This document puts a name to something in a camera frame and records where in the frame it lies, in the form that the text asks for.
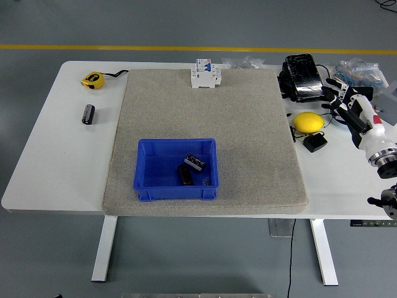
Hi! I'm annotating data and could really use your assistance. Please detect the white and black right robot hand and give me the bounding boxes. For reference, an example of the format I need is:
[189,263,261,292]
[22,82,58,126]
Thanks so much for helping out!
[321,77,397,159]

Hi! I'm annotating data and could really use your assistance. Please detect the grey metal plate under table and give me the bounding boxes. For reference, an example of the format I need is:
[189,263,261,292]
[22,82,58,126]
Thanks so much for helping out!
[268,219,295,238]

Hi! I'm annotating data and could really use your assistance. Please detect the white table leg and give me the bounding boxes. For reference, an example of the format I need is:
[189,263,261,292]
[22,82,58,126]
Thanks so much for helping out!
[309,219,339,286]
[91,214,118,282]

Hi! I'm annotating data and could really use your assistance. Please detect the blue plastic box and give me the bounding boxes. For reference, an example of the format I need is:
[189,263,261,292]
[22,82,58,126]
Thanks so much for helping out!
[133,137,221,202]

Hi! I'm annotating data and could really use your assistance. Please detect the black glossy foot pedal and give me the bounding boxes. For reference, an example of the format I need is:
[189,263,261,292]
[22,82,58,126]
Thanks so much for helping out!
[277,53,329,103]

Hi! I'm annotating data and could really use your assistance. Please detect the dark battery with white print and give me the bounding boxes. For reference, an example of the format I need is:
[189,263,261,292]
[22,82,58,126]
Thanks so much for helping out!
[183,152,207,173]

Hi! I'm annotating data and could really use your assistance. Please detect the black cable loop on floor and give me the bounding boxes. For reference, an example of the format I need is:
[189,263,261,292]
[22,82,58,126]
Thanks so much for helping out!
[375,0,397,13]

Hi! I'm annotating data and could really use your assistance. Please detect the yellow tape measure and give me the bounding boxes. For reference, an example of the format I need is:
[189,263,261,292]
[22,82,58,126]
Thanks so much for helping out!
[81,70,130,90]

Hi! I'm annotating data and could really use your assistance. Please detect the grey-brown mat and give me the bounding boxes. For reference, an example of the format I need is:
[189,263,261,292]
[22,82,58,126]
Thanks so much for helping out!
[102,68,310,215]

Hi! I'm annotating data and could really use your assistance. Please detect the dark battery with brown stripe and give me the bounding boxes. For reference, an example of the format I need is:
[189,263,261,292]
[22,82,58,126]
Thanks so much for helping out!
[81,104,96,125]

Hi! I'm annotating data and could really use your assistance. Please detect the clear bag of metal parts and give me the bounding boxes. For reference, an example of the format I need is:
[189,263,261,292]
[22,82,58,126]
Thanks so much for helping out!
[221,55,265,70]

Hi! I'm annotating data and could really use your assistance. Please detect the black power adapter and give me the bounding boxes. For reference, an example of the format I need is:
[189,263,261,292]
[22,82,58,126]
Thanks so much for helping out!
[290,125,329,153]

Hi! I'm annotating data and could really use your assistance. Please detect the table control panel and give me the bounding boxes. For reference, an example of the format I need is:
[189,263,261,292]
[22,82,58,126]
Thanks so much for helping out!
[350,219,397,228]

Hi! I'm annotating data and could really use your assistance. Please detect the plain black battery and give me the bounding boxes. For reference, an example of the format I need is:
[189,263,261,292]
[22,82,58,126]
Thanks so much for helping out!
[176,163,195,187]

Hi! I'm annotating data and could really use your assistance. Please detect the grey box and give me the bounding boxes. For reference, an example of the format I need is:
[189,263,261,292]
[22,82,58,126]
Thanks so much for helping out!
[372,81,397,125]

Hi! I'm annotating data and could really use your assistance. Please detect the small black box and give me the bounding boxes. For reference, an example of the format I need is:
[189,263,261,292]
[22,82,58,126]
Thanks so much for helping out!
[359,86,375,101]

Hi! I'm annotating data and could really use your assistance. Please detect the clear bags with blue parts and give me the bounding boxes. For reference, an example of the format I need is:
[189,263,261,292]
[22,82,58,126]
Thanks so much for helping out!
[325,58,390,94]

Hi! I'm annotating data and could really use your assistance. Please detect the yellow lemon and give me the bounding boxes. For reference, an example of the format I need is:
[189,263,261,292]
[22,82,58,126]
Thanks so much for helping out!
[293,111,325,133]

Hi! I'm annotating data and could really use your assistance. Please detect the white circuit breaker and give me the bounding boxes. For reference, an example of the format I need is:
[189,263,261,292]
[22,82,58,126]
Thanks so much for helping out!
[190,58,223,90]

